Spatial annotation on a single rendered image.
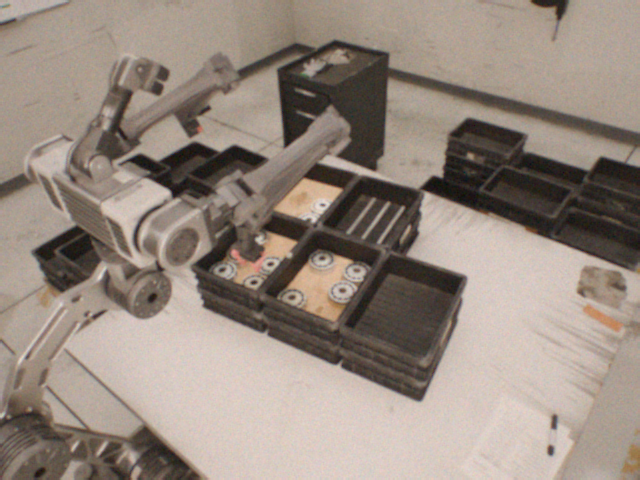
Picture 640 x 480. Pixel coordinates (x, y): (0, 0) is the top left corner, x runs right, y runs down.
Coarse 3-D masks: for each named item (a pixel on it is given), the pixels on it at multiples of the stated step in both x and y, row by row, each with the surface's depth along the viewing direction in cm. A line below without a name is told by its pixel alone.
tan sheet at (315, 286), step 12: (336, 264) 195; (300, 276) 191; (312, 276) 191; (324, 276) 190; (336, 276) 190; (300, 288) 186; (312, 288) 186; (324, 288) 186; (312, 300) 182; (324, 300) 181; (324, 312) 177; (336, 312) 177
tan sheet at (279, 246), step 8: (272, 240) 207; (280, 240) 207; (288, 240) 206; (272, 248) 203; (280, 248) 203; (288, 248) 203; (280, 256) 199; (240, 272) 194; (248, 272) 193; (240, 280) 190
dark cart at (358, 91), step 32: (288, 64) 325; (352, 64) 328; (384, 64) 332; (288, 96) 329; (320, 96) 308; (352, 96) 318; (384, 96) 349; (288, 128) 345; (352, 128) 332; (384, 128) 366; (352, 160) 349
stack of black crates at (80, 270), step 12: (72, 240) 248; (84, 240) 253; (60, 252) 245; (72, 252) 250; (84, 252) 256; (96, 252) 257; (72, 264) 235; (84, 264) 251; (96, 264) 250; (72, 276) 246; (84, 276) 232
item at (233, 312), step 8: (200, 296) 194; (208, 296) 188; (216, 296) 186; (208, 304) 195; (216, 304) 190; (224, 304) 187; (232, 304) 183; (216, 312) 194; (224, 312) 192; (232, 312) 188; (240, 312) 186; (248, 312) 181; (232, 320) 191; (240, 320) 189; (248, 320) 187; (256, 320) 184; (256, 328) 187; (264, 328) 187
